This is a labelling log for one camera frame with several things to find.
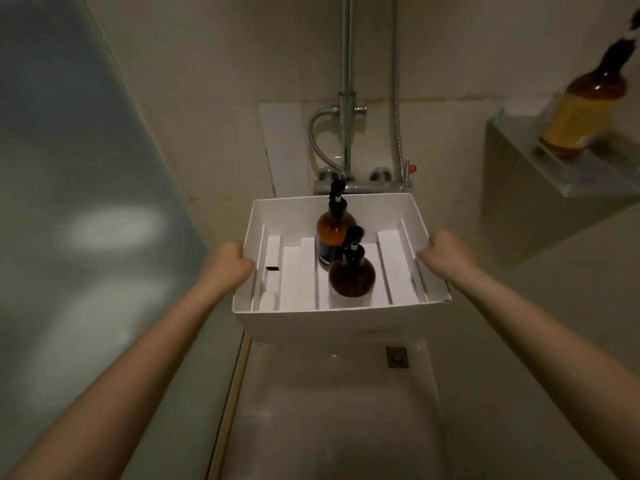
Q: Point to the person's right hand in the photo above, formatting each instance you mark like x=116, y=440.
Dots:
x=447, y=257

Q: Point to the person's left hand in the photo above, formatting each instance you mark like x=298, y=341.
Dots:
x=227, y=267

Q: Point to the white cardboard box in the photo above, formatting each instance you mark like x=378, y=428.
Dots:
x=300, y=324

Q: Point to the amber pump bottle white label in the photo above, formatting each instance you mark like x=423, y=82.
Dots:
x=350, y=279

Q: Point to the amber pump bottle black label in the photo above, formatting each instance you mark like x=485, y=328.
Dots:
x=332, y=232

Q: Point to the metal shower shelf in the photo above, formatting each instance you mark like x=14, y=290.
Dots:
x=590, y=179

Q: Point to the amber pump bottle yellow label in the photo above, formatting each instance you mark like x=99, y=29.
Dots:
x=585, y=109

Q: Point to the person's right forearm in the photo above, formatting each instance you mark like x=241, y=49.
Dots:
x=550, y=369

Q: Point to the person's left forearm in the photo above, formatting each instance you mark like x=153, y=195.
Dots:
x=125, y=384

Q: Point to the chrome shower mixer valve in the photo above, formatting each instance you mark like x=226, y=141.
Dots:
x=370, y=187

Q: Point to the frosted glass shower panel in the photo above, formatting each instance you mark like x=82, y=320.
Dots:
x=75, y=144

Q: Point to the chrome shower riser pipe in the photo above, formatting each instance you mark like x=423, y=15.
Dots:
x=347, y=44

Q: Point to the square floor drain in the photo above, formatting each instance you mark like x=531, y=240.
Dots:
x=397, y=357

